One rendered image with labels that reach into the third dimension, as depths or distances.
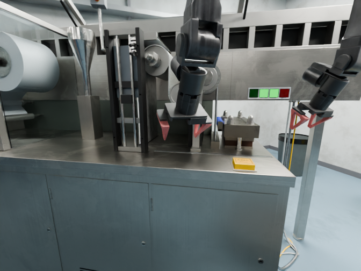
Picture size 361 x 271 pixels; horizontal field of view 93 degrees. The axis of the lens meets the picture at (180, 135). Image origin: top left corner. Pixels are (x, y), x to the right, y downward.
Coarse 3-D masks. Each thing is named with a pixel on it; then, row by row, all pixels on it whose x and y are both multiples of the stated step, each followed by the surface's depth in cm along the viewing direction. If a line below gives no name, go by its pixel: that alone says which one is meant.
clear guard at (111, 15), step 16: (80, 0) 108; (112, 0) 106; (128, 0) 105; (144, 0) 105; (160, 0) 104; (176, 0) 103; (224, 0) 100; (80, 16) 118; (96, 16) 117; (112, 16) 116; (128, 16) 115; (144, 16) 114; (160, 16) 113; (176, 16) 112
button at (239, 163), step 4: (236, 160) 65; (240, 160) 65; (244, 160) 65; (248, 160) 65; (236, 164) 62; (240, 164) 62; (244, 164) 62; (248, 164) 62; (252, 164) 62; (236, 168) 62; (240, 168) 62; (244, 168) 62; (248, 168) 62; (252, 168) 62
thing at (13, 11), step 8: (0, 8) 82; (8, 8) 84; (24, 16) 92; (32, 16) 96; (40, 24) 100; (48, 24) 105; (56, 32) 112; (64, 32) 117; (0, 104) 83; (0, 112) 83; (0, 120) 83; (0, 128) 83; (0, 136) 83; (0, 144) 84; (8, 144) 86
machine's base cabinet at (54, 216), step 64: (0, 192) 86; (64, 192) 79; (128, 192) 73; (192, 192) 68; (256, 192) 63; (0, 256) 96; (64, 256) 87; (128, 256) 80; (192, 256) 74; (256, 256) 69
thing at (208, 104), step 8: (104, 104) 131; (128, 104) 128; (136, 104) 126; (160, 104) 123; (208, 104) 118; (104, 112) 132; (120, 112) 130; (128, 112) 129; (136, 112) 128; (208, 112) 119; (104, 120) 134; (168, 120) 125; (176, 120) 124; (184, 120) 123; (104, 128) 135; (128, 128) 131; (160, 128) 127; (176, 128) 125; (184, 128) 124; (208, 128) 121
